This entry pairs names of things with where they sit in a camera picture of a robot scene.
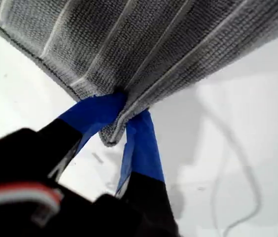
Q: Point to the grey striped towel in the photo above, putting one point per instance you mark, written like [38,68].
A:
[153,49]

